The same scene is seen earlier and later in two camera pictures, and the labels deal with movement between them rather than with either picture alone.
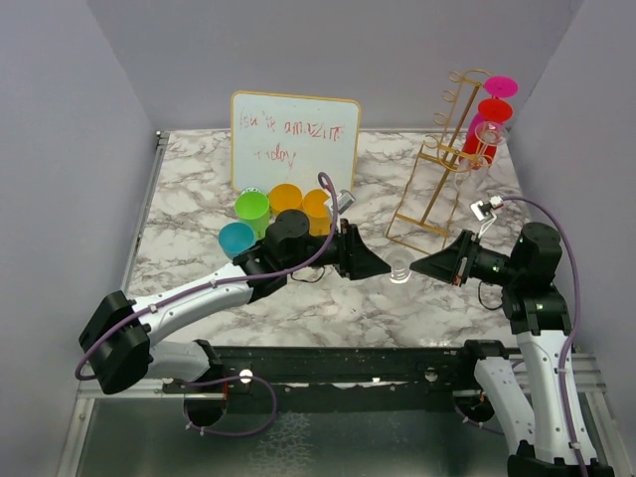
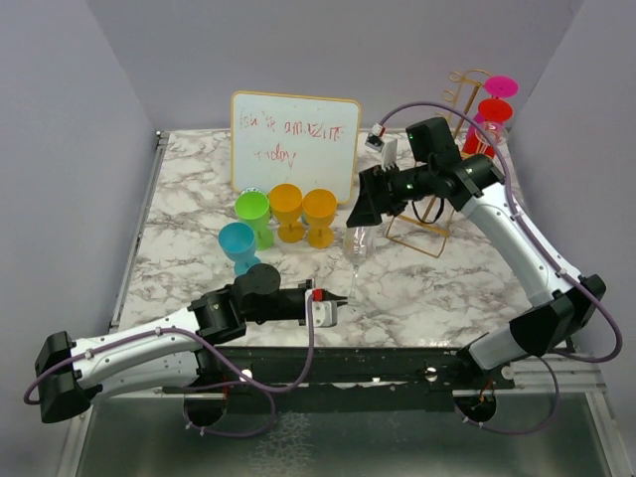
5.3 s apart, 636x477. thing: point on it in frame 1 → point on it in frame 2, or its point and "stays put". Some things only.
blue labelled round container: (251, 190) stays put
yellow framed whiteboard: (278, 139) stays put
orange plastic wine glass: (285, 196) stays put
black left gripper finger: (364, 262) → (331, 297)
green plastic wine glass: (252, 208) stays put
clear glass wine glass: (399, 261) → (358, 243)
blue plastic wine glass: (236, 238) stays put
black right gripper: (445, 263) → (375, 198)
